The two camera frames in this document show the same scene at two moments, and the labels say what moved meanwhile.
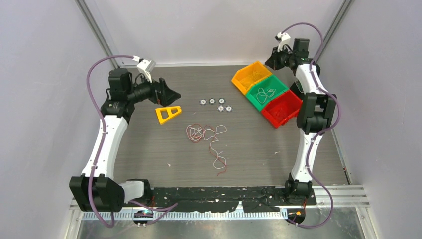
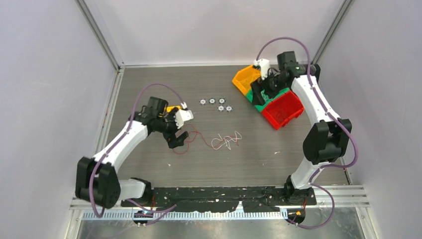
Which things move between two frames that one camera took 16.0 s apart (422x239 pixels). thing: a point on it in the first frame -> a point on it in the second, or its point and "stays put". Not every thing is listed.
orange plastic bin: (247, 76) stays put
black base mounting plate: (230, 198) stays put
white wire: (262, 95) stays put
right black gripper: (271, 62) -> (263, 84)
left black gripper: (160, 94) -> (171, 139)
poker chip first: (202, 101) stays put
